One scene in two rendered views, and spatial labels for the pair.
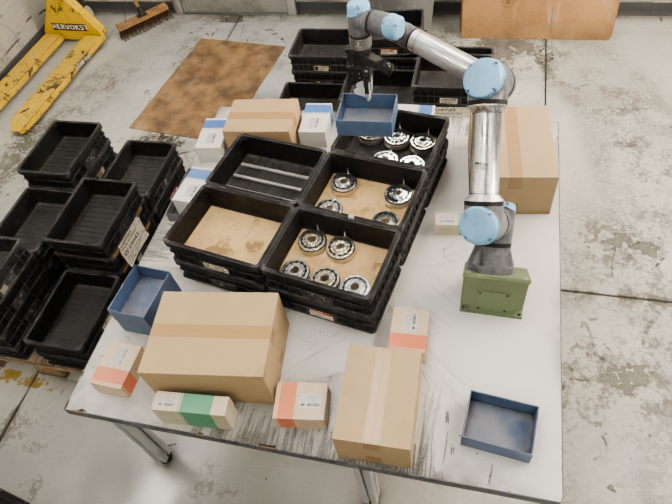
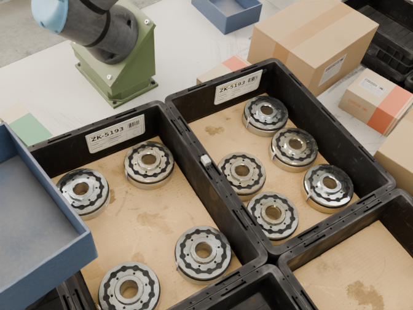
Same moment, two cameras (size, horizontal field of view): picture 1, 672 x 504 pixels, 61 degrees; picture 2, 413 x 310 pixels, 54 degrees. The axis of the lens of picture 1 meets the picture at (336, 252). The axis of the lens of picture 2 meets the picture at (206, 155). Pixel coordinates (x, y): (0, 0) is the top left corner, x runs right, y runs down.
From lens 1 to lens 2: 194 cm
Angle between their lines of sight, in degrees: 73
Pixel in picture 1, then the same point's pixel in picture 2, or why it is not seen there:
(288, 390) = (390, 106)
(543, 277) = (54, 58)
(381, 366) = (298, 37)
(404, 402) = (300, 8)
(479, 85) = not seen: outside the picture
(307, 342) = not seen: hidden behind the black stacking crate
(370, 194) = (109, 241)
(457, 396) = (231, 41)
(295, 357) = not seen: hidden behind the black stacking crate
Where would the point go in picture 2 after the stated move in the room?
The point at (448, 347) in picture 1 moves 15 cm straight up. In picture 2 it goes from (201, 69) to (204, 29)
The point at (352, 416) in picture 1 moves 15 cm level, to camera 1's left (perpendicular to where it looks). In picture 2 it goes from (351, 25) to (404, 44)
